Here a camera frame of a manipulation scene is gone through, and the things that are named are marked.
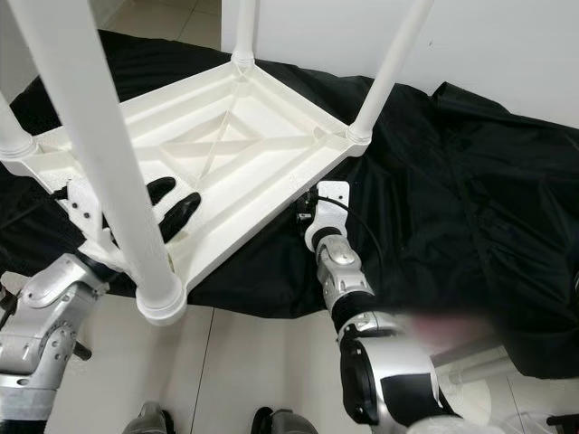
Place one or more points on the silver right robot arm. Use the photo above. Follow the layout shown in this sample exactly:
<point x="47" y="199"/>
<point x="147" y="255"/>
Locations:
<point x="344" y="271"/>

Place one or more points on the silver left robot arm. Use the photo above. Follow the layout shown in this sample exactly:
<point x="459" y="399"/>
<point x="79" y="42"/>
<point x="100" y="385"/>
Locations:
<point x="45" y="316"/>

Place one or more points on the black cloth cover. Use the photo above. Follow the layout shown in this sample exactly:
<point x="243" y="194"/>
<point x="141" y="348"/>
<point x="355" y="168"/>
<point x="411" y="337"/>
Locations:
<point x="488" y="199"/>

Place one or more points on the pink soft object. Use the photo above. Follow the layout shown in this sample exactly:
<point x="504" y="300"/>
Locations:
<point x="452" y="325"/>

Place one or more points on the grey robot left foot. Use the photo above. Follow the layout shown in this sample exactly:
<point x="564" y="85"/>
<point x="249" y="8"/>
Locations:
<point x="147" y="420"/>

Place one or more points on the grey robot foot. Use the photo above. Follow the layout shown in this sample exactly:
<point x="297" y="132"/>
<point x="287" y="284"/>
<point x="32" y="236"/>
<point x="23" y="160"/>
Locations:
<point x="289" y="423"/>
<point x="147" y="420"/>

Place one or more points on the grey robot right foot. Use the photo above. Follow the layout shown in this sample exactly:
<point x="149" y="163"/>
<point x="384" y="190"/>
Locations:
<point x="289" y="423"/>

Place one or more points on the white round stand base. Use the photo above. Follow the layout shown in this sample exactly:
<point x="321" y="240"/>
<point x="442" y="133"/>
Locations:
<point x="538" y="423"/>

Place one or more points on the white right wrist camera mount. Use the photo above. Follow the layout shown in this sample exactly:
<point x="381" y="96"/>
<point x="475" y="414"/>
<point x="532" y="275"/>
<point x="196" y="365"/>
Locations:
<point x="333" y="201"/>

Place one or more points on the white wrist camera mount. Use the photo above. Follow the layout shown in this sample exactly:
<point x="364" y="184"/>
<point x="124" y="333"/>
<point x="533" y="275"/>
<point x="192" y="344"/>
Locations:
<point x="86" y="212"/>
<point x="333" y="201"/>

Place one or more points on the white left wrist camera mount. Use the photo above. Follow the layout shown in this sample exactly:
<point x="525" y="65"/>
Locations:
<point x="86" y="212"/>

